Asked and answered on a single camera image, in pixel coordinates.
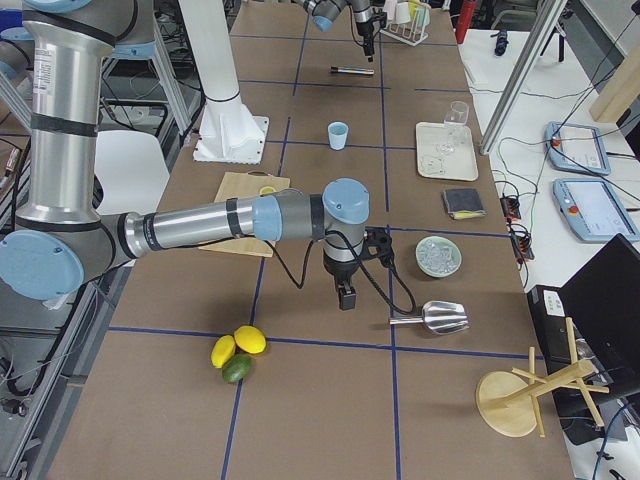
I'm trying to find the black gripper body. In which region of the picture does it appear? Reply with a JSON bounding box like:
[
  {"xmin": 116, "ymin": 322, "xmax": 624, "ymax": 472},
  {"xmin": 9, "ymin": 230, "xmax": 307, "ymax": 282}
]
[
  {"xmin": 323, "ymin": 257, "xmax": 359, "ymax": 290},
  {"xmin": 356, "ymin": 19, "xmax": 374, "ymax": 36}
]

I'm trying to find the white wire cup rack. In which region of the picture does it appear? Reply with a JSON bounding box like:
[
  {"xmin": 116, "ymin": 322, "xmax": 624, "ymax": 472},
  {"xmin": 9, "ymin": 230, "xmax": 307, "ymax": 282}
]
[{"xmin": 382, "ymin": 19, "xmax": 430, "ymax": 46}]

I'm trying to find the grey folded cloth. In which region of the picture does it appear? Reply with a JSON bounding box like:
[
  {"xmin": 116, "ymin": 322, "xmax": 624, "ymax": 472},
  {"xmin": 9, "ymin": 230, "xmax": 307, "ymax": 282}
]
[{"xmin": 442, "ymin": 188, "xmax": 486, "ymax": 220}]

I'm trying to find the green lime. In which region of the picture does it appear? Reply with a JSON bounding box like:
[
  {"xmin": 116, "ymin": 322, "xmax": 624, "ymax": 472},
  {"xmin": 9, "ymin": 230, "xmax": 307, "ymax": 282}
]
[{"xmin": 222, "ymin": 354, "xmax": 252, "ymax": 384}]

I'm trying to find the white chair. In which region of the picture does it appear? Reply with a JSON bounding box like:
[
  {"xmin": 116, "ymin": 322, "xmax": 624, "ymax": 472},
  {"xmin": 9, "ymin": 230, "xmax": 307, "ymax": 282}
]
[{"xmin": 95, "ymin": 130, "xmax": 169, "ymax": 215}]

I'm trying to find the dark blue folded umbrella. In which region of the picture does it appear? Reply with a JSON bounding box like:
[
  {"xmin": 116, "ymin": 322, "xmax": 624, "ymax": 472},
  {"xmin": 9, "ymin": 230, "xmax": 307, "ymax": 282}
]
[{"xmin": 494, "ymin": 30, "xmax": 509, "ymax": 57}]

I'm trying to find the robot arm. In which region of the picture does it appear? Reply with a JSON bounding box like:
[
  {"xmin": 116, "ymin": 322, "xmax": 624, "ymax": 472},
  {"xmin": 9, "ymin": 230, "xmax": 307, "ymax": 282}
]
[
  {"xmin": 296, "ymin": 0, "xmax": 377, "ymax": 62},
  {"xmin": 1, "ymin": 1, "xmax": 369, "ymax": 310}
]

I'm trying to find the cream bear tray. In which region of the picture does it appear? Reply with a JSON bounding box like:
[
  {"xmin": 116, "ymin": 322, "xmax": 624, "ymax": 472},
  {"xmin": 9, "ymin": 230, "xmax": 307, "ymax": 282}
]
[{"xmin": 415, "ymin": 122, "xmax": 479, "ymax": 182}]

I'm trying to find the wooden cutting board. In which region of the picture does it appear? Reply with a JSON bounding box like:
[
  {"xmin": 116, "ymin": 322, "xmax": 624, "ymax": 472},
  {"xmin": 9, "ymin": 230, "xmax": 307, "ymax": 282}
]
[{"xmin": 199, "ymin": 172, "xmax": 290, "ymax": 258}]

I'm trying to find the blue teach pendant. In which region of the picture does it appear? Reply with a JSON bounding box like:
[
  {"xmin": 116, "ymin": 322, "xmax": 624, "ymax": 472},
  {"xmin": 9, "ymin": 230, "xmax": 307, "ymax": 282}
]
[
  {"xmin": 552, "ymin": 179, "xmax": 639, "ymax": 244},
  {"xmin": 544, "ymin": 121, "xmax": 611, "ymax": 175}
]

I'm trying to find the metal ice scoop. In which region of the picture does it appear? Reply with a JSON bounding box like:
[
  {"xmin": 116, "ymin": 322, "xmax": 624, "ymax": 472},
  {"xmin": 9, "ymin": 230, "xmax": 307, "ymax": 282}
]
[{"xmin": 388, "ymin": 300, "xmax": 470, "ymax": 336}]

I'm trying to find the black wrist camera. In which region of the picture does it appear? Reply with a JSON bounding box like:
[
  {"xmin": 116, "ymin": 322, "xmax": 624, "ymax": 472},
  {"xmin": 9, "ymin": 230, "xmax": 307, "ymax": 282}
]
[
  {"xmin": 360, "ymin": 226, "xmax": 395, "ymax": 269},
  {"xmin": 371, "ymin": 10, "xmax": 388, "ymax": 29}
]

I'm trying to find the green cup in rack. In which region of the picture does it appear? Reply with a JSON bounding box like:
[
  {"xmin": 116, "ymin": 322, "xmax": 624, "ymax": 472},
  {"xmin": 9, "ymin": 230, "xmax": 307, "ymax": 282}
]
[{"xmin": 416, "ymin": 1, "xmax": 431, "ymax": 28}]

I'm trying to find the black computer monitor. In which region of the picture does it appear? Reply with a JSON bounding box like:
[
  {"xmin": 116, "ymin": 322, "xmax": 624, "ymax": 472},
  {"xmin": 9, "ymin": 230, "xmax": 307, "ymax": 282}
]
[{"xmin": 559, "ymin": 234, "xmax": 639, "ymax": 403}]

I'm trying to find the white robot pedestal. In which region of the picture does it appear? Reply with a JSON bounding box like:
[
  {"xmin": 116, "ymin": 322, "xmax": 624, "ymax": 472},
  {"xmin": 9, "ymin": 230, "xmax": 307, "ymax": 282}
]
[{"xmin": 183, "ymin": 1, "xmax": 269, "ymax": 165}]

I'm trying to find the yellow lemon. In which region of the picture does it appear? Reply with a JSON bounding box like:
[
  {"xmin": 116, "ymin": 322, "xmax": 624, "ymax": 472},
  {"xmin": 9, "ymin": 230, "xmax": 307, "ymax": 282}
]
[
  {"xmin": 233, "ymin": 325, "xmax": 267, "ymax": 354},
  {"xmin": 210, "ymin": 335, "xmax": 236, "ymax": 369}
]

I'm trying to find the clear wine glass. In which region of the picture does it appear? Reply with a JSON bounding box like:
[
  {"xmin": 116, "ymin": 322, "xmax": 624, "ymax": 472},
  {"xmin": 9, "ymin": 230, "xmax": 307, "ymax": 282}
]
[{"xmin": 441, "ymin": 100, "xmax": 469, "ymax": 154}]

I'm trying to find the light blue plastic cup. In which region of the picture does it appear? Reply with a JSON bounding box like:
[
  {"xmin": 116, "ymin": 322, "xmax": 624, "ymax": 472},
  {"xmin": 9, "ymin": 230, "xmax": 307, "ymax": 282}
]
[{"xmin": 327, "ymin": 121, "xmax": 349, "ymax": 151}]

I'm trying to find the aluminium frame post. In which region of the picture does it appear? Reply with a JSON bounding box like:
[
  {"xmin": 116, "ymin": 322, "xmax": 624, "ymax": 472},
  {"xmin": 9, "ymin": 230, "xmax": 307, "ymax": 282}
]
[{"xmin": 479, "ymin": 0, "xmax": 567, "ymax": 155}]

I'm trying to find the yellow cup in rack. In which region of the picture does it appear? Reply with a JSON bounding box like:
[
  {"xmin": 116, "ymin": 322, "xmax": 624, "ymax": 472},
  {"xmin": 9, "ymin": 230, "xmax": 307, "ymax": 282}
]
[{"xmin": 409, "ymin": 1, "xmax": 425, "ymax": 25}]

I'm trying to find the upper blue teach pendant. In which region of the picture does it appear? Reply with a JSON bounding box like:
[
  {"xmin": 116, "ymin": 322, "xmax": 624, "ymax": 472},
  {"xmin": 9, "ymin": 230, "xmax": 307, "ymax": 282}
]
[{"xmin": 544, "ymin": 121, "xmax": 611, "ymax": 175}]

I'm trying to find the white cup in rack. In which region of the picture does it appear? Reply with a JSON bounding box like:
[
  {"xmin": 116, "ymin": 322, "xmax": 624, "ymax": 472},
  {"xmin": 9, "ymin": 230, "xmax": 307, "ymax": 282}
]
[{"xmin": 394, "ymin": 1, "xmax": 411, "ymax": 25}]

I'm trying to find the lower blue teach pendant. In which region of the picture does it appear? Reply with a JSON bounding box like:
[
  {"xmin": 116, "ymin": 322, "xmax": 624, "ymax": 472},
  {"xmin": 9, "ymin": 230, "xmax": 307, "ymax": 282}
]
[{"xmin": 552, "ymin": 179, "xmax": 639, "ymax": 244}]

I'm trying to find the green bowl with ice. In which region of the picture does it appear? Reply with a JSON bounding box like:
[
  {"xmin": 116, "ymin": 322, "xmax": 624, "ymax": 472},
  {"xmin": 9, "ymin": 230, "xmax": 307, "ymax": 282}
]
[{"xmin": 415, "ymin": 236, "xmax": 462, "ymax": 278}]

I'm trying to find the wooden mug tree stand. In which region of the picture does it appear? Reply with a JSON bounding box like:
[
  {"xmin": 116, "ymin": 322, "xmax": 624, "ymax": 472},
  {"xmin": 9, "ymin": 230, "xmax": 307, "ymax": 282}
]
[{"xmin": 475, "ymin": 317, "xmax": 609, "ymax": 438}]

